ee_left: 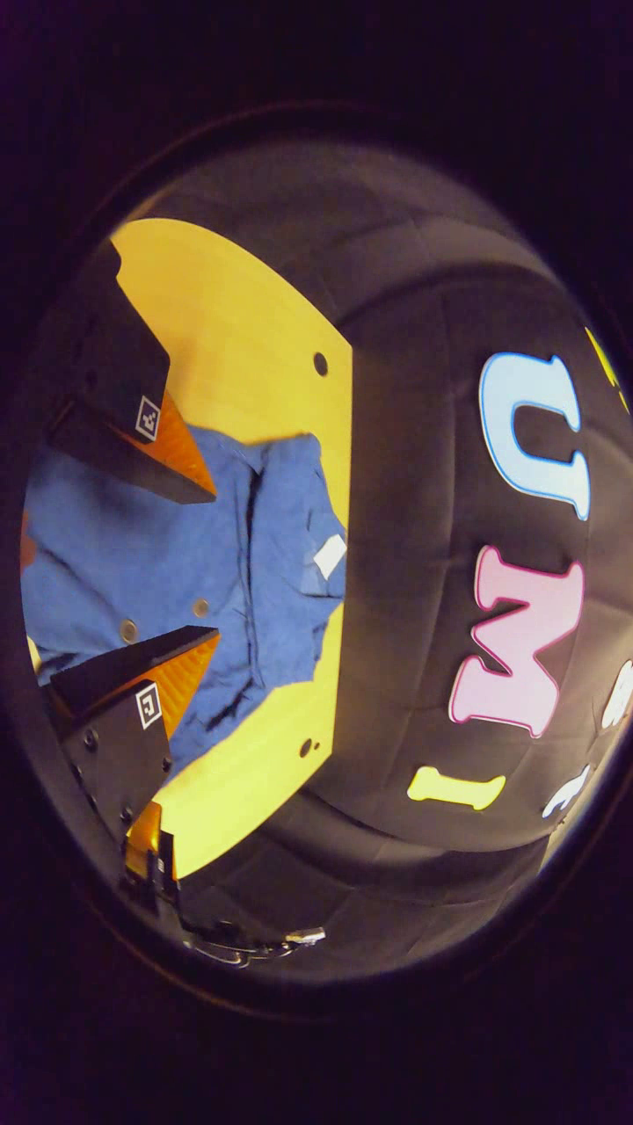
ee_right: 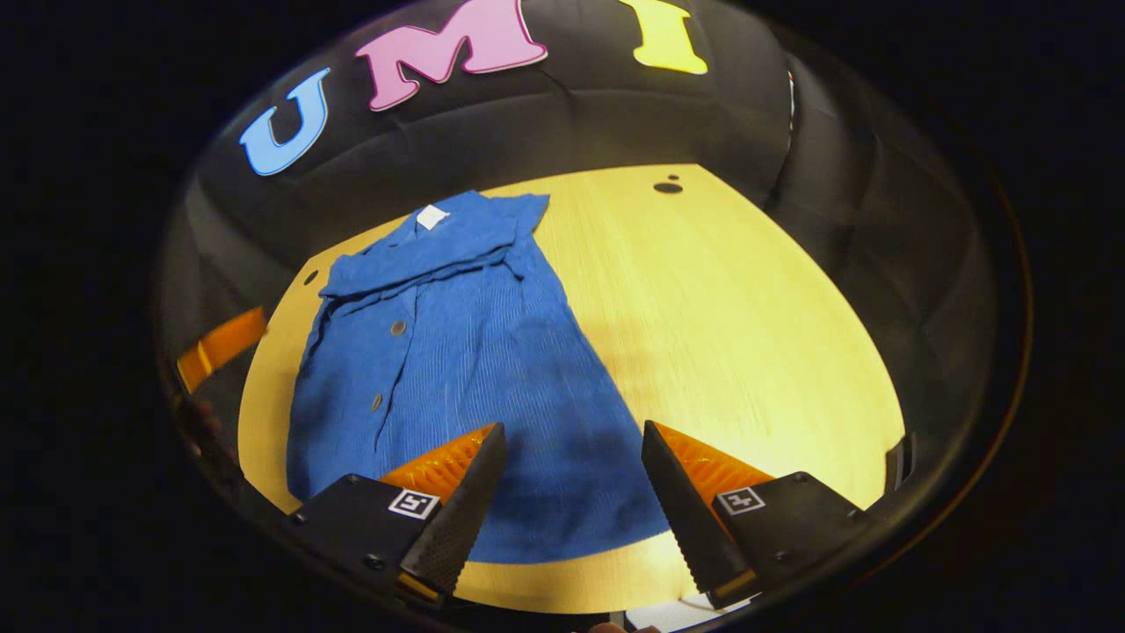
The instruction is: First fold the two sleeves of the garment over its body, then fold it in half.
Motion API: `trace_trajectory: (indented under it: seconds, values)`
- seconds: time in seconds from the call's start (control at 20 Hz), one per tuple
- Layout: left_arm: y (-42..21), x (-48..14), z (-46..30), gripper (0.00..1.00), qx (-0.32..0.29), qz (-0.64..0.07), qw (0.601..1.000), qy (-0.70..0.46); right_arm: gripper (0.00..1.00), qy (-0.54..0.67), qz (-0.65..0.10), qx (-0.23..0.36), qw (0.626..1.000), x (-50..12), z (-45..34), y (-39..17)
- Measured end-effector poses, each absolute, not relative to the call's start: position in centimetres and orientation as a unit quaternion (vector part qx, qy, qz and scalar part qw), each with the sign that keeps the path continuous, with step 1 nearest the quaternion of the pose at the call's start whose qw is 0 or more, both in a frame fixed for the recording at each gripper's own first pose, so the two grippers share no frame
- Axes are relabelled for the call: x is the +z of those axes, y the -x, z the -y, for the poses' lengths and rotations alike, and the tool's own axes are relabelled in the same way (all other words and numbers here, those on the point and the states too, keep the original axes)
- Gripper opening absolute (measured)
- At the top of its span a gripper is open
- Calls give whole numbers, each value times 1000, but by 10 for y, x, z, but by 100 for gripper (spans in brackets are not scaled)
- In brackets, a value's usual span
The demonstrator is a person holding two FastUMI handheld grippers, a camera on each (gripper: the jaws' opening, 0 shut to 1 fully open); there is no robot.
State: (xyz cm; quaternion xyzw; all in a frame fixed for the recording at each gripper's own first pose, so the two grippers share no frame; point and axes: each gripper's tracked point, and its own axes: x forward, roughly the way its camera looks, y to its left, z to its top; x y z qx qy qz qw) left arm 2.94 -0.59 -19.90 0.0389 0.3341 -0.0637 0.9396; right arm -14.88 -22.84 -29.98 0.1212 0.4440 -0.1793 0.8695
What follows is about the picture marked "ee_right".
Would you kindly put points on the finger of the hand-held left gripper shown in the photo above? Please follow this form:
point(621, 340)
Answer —
point(224, 347)

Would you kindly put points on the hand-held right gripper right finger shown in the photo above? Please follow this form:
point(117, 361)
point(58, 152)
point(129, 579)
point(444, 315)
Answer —
point(681, 519)

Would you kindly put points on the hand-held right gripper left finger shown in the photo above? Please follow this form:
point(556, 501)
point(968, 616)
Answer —
point(466, 519)

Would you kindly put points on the blue button-up shirt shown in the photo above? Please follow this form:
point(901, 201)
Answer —
point(475, 369)

